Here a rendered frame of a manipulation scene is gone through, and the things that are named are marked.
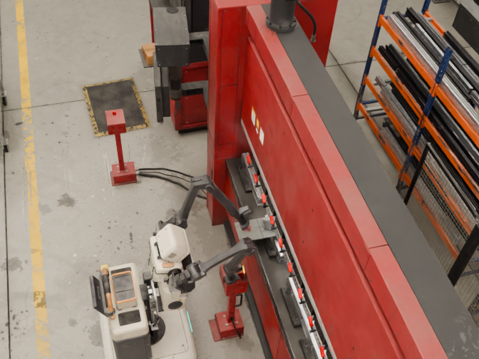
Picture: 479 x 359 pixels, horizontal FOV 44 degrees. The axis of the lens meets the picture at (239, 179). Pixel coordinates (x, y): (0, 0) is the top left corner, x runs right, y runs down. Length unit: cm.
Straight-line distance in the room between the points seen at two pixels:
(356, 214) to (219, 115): 205
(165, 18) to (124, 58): 299
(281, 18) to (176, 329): 242
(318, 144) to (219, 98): 156
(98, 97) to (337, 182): 446
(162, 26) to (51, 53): 344
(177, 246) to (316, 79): 132
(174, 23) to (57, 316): 253
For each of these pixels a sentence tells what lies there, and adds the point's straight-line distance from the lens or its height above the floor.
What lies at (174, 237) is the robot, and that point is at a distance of 374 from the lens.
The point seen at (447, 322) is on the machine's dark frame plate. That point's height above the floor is 230.
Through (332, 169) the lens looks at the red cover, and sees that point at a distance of 293.
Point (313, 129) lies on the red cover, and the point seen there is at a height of 230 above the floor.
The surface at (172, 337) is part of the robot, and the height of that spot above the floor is 28.
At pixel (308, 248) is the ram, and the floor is 159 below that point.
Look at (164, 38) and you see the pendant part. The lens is 434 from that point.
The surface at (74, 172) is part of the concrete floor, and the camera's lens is 612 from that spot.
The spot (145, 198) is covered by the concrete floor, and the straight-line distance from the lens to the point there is 579.
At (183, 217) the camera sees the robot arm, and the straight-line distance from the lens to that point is 394.
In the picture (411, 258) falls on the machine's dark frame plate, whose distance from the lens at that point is 268.
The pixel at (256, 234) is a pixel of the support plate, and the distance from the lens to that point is 425.
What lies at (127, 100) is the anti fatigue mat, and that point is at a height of 1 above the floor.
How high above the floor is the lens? 437
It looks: 47 degrees down
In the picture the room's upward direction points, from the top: 4 degrees clockwise
